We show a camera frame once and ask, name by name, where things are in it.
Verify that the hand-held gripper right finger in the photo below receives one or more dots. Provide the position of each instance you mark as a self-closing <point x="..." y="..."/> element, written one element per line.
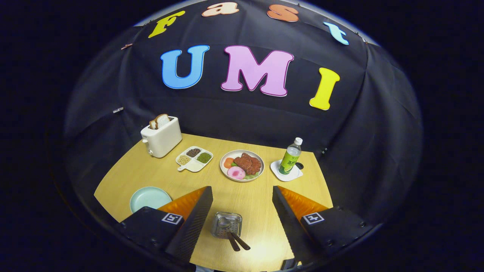
<point x="289" y="224"/>

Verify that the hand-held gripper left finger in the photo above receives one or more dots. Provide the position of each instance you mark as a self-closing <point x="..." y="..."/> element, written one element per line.
<point x="193" y="224"/>

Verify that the square white saucer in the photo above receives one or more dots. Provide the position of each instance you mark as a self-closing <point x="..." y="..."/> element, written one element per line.
<point x="278" y="175"/>

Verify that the pale green plate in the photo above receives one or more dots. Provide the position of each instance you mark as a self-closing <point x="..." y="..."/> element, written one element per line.
<point x="149" y="198"/>

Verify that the white divided dish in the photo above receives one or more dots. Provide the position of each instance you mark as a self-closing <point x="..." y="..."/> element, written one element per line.
<point x="194" y="166"/>

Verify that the green lettuce leaf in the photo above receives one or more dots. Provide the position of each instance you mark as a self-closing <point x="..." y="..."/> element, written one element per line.
<point x="252" y="176"/>

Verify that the pile of yellow soybeans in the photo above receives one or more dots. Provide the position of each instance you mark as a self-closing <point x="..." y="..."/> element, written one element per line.
<point x="183" y="159"/>

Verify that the green label drink bottle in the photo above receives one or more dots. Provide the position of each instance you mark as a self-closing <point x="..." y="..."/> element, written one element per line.
<point x="290" y="158"/>

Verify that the pink round food slice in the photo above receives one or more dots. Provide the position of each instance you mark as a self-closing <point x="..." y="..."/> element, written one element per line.
<point x="236" y="172"/>

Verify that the pile of green beans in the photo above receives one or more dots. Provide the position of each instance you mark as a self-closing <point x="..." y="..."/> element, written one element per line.
<point x="204" y="157"/>

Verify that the orange carrot slice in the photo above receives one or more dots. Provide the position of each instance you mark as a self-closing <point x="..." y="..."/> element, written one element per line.
<point x="228" y="162"/>

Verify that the pile of dark beans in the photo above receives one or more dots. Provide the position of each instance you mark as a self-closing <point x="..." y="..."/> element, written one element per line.
<point x="193" y="152"/>

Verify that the red meat piece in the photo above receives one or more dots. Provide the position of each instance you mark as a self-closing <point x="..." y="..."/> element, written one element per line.
<point x="249" y="163"/>

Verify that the round white food plate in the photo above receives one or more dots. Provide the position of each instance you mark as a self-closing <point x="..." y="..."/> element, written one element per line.
<point x="234" y="154"/>

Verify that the white toaster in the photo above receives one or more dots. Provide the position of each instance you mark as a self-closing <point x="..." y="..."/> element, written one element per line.
<point x="162" y="141"/>

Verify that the silver cloth clip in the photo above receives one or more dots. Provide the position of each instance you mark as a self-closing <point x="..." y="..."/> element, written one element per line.
<point x="118" y="110"/>

